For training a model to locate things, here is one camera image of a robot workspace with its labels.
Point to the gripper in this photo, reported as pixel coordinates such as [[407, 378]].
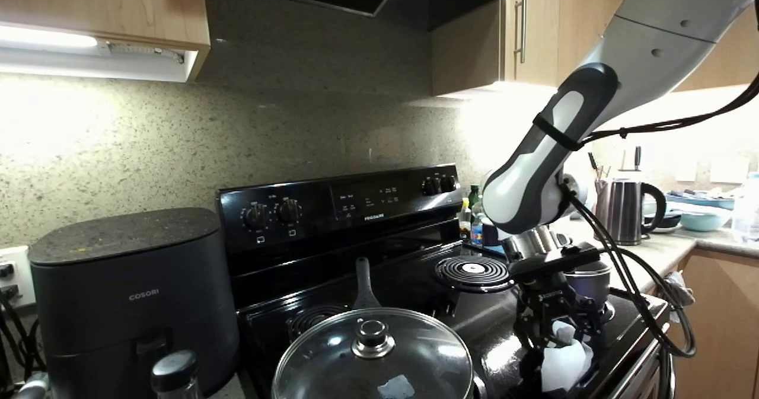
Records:
[[544, 297]]

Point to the white napkin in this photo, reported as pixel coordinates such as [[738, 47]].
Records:
[[563, 360]]

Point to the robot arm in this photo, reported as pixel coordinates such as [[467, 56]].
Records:
[[664, 25]]

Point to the black stove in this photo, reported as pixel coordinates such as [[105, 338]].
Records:
[[409, 251]]

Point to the stove knob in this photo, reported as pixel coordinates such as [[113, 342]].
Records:
[[256, 216], [430, 185], [447, 183], [289, 210]]

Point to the grey pot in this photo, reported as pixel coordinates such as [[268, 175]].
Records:
[[590, 277]]

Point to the coil burner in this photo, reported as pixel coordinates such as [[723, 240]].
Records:
[[472, 270], [311, 319]]

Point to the small blue label bottle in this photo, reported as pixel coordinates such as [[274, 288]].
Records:
[[477, 230]]

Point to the white cloth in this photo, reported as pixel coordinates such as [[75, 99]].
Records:
[[679, 289]]

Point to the steel electric kettle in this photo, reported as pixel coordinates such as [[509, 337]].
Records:
[[625, 212]]

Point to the small yellow cap bottle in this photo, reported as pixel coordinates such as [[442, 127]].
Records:
[[465, 216]]

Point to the holder with utensils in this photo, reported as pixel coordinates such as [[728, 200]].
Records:
[[600, 179]]

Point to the dark bowl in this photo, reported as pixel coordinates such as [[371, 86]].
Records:
[[669, 220]]

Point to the green glass bottle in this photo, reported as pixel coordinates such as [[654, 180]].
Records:
[[474, 197]]

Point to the wooden base cabinet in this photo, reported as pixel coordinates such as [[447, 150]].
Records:
[[720, 328]]

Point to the light blue bowl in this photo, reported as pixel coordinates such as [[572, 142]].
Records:
[[702, 220]]

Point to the pan with glass lid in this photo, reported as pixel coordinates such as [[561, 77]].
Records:
[[373, 357]]

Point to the clear plastic bottle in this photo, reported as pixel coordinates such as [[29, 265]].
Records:
[[747, 209]]

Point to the bottle with black cap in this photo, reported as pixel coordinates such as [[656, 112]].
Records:
[[175, 378]]

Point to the dark grey air fryer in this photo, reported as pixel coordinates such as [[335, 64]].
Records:
[[130, 298]]

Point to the wooden wall cabinet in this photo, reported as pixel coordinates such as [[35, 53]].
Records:
[[569, 25], [101, 8]]

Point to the wall socket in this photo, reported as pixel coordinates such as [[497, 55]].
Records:
[[15, 274]]

